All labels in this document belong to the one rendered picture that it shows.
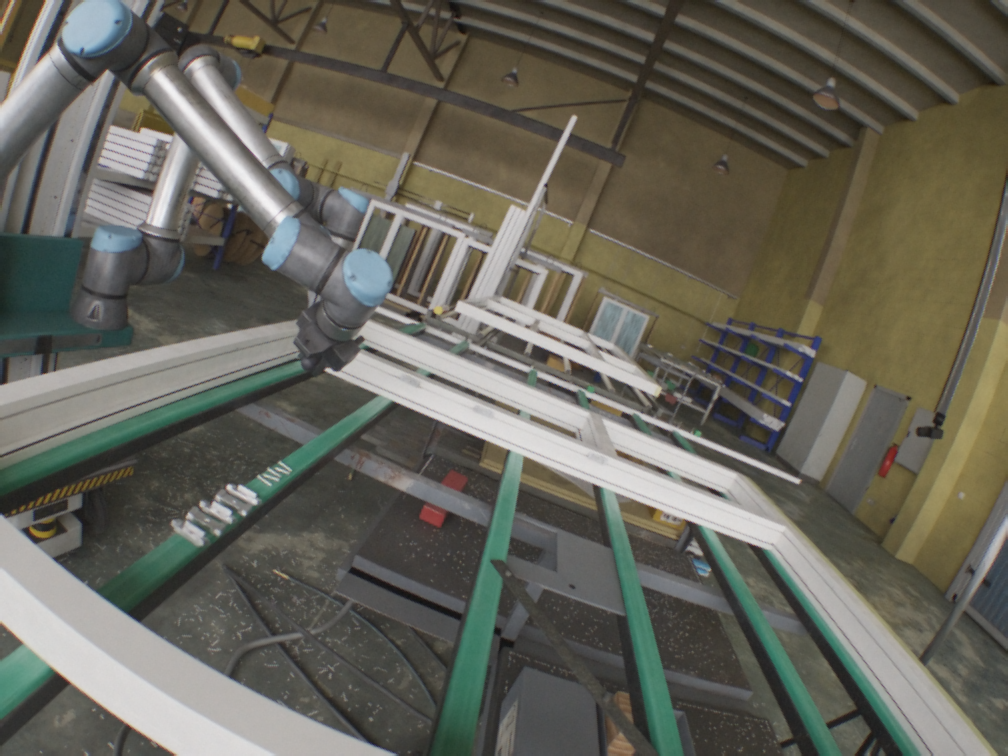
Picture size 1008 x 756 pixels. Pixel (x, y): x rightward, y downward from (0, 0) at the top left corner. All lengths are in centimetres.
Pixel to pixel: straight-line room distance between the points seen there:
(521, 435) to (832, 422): 919
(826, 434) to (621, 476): 902
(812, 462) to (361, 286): 976
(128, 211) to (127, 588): 509
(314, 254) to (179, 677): 67
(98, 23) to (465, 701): 110
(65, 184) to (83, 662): 143
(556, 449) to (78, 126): 158
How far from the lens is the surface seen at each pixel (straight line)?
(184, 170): 173
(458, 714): 54
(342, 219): 138
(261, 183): 104
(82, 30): 105
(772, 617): 126
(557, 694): 90
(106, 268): 162
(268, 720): 39
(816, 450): 1023
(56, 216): 173
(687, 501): 139
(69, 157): 172
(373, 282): 88
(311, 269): 88
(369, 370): 131
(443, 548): 132
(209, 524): 65
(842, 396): 1022
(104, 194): 583
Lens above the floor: 125
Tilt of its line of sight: 11 degrees down
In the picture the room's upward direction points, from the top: 23 degrees clockwise
